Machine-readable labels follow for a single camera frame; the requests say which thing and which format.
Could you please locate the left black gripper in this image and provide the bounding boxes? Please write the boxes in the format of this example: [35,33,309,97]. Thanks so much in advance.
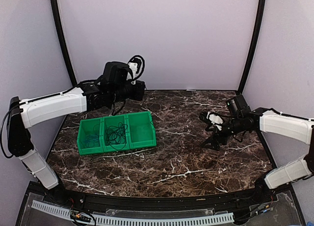
[111,79,146,104]

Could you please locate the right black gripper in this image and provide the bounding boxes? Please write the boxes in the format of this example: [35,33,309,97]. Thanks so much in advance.
[201,115,244,151]

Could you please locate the light blue cable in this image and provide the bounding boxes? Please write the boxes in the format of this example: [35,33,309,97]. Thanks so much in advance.
[82,134,100,148]

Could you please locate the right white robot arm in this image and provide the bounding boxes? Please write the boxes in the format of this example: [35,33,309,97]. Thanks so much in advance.
[199,108,314,203]

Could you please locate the right green plastic bin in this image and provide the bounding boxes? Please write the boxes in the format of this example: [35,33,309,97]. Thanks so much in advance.
[126,112,157,150]

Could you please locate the left green plastic bin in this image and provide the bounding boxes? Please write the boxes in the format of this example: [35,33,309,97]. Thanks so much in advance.
[77,118,104,156]

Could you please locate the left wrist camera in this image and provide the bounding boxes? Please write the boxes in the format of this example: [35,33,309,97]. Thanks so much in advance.
[103,61,132,85]

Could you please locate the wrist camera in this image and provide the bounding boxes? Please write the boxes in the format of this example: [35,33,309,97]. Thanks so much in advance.
[226,94,251,118]
[103,61,132,85]

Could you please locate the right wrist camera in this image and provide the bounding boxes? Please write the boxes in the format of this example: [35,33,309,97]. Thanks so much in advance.
[226,94,251,118]

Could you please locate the black front rail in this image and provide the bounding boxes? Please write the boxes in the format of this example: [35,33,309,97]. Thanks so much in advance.
[24,181,295,214]

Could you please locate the white slotted cable duct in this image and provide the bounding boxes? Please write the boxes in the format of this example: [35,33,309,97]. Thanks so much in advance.
[31,200,234,226]

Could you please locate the left black frame post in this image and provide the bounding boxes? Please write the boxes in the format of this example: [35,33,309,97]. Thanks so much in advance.
[50,0,78,86]

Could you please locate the black frame post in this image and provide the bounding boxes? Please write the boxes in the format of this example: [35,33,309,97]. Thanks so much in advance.
[50,0,78,86]
[237,0,266,94]

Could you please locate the right black frame post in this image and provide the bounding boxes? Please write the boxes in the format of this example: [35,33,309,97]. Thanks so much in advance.
[237,0,266,94]

